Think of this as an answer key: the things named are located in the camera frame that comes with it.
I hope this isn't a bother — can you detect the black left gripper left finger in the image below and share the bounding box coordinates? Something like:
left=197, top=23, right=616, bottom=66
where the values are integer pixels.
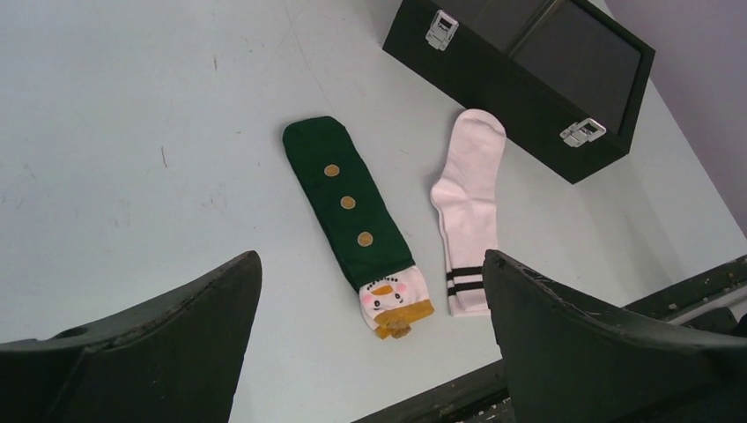
left=1, top=251, right=263, bottom=422

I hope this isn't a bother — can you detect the black display case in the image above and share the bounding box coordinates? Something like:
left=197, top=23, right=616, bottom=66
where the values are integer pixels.
left=383, top=0, right=655, bottom=183

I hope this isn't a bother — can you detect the white sock with black stripes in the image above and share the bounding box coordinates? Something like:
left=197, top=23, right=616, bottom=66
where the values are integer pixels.
left=430, top=109, right=507, bottom=317

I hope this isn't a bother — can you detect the green snowman sock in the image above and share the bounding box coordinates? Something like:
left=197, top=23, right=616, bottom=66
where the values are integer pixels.
left=282, top=116, right=434, bottom=339

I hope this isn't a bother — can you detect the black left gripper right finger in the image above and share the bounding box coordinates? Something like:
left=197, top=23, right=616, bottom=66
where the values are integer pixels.
left=483, top=250, right=746, bottom=422

